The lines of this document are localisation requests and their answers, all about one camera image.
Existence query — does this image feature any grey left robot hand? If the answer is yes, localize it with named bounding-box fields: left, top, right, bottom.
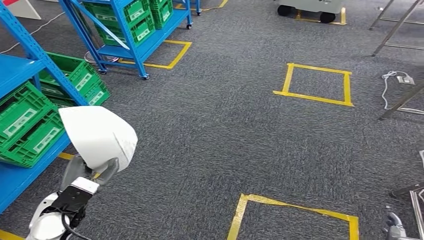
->
left=59, top=154, right=120, bottom=193

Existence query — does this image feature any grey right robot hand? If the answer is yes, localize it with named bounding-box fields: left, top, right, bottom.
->
left=380, top=211, right=419, bottom=240

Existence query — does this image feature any white mirror cover part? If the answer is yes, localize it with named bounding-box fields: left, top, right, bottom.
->
left=58, top=105, right=139, bottom=173

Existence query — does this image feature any blue metal shelf rack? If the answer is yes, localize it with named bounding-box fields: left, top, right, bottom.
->
left=58, top=0, right=194, bottom=80
left=173, top=0, right=202, bottom=16
left=0, top=0, right=90, bottom=215

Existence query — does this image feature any grey round stool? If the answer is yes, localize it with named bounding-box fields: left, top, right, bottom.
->
left=84, top=51, right=120, bottom=64

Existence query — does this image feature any white desk with metal legs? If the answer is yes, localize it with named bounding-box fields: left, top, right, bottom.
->
left=379, top=82, right=424, bottom=121

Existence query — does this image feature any white power strip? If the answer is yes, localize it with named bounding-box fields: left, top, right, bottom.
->
left=396, top=75, right=416, bottom=86

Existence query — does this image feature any white sign stand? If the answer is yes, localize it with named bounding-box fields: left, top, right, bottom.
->
left=0, top=0, right=42, bottom=21

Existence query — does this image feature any grey wheeled cart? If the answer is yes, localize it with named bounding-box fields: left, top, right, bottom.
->
left=276, top=0, right=345, bottom=25

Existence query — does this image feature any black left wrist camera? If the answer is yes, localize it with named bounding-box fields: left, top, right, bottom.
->
left=49, top=177, right=100, bottom=214

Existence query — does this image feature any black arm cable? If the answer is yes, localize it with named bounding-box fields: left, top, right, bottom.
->
left=61, top=211, right=94, bottom=240

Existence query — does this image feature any white cable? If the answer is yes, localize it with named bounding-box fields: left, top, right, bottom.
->
left=0, top=11, right=66, bottom=56
left=380, top=70, right=412, bottom=111

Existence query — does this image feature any metal frame table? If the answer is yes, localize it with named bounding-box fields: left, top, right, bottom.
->
left=369, top=0, right=424, bottom=57

